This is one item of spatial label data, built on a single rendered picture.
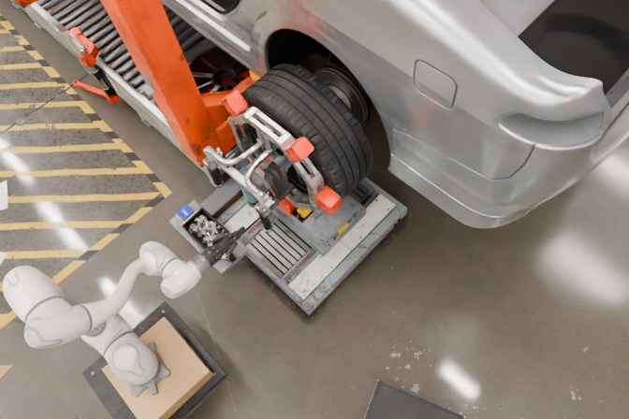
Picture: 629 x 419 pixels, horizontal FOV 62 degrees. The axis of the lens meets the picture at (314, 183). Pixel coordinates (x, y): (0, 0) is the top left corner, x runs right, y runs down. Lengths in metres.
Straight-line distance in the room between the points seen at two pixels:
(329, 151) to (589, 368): 1.74
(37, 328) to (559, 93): 1.70
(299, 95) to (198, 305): 1.45
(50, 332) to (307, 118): 1.17
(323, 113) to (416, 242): 1.23
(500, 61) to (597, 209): 1.94
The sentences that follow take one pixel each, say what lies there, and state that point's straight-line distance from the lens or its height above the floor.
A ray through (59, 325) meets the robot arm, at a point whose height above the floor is 1.23.
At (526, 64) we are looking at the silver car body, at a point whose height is 1.66.
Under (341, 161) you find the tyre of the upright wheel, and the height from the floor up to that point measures 1.00.
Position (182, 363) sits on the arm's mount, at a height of 0.39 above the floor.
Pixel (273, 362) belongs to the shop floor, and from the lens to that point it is 2.92.
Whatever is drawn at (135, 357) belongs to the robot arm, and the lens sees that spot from 2.39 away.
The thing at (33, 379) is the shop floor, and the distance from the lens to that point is 3.37.
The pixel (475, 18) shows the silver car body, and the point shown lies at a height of 1.70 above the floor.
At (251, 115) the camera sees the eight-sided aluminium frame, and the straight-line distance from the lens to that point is 2.20.
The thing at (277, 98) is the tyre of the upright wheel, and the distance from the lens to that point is 2.16.
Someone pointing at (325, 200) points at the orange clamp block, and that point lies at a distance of 2.21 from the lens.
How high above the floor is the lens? 2.82
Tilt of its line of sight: 59 degrees down
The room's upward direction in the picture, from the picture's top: 10 degrees counter-clockwise
